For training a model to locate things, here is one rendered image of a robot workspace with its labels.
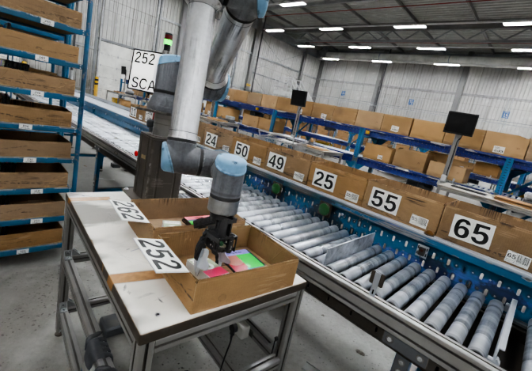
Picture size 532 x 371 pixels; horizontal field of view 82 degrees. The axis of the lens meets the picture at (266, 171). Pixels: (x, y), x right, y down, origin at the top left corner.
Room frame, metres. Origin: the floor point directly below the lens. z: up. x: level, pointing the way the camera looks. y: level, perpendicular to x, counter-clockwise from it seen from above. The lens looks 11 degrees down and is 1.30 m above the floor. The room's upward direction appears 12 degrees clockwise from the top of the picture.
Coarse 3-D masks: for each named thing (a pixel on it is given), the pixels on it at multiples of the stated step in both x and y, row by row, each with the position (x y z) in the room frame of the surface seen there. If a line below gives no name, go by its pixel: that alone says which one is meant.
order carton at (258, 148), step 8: (232, 144) 2.47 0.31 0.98; (248, 144) 2.35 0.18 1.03; (256, 144) 2.29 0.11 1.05; (264, 144) 2.63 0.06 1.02; (272, 144) 2.58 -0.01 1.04; (232, 152) 2.46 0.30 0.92; (256, 152) 2.28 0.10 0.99; (264, 152) 2.23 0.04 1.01; (248, 160) 2.33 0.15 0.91; (264, 160) 2.22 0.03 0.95
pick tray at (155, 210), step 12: (144, 204) 1.20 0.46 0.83; (156, 204) 1.24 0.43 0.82; (168, 204) 1.27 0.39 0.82; (180, 204) 1.31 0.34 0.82; (192, 204) 1.35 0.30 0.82; (204, 204) 1.39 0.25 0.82; (156, 216) 1.24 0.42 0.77; (168, 216) 1.28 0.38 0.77; (180, 216) 1.31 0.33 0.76; (192, 216) 1.35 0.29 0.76; (240, 216) 1.24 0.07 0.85; (132, 228) 1.12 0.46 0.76; (144, 228) 1.02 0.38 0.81; (156, 228) 0.96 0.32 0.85; (168, 228) 0.99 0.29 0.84; (180, 228) 1.02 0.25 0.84; (192, 228) 1.05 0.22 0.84
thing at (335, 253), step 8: (352, 240) 1.35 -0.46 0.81; (360, 240) 1.41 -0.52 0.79; (368, 240) 1.49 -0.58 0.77; (328, 248) 1.19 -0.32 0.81; (336, 248) 1.25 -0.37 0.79; (344, 248) 1.30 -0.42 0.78; (352, 248) 1.37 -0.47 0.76; (360, 248) 1.44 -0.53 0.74; (328, 256) 1.20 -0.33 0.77; (336, 256) 1.26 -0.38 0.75; (344, 256) 1.32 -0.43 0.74
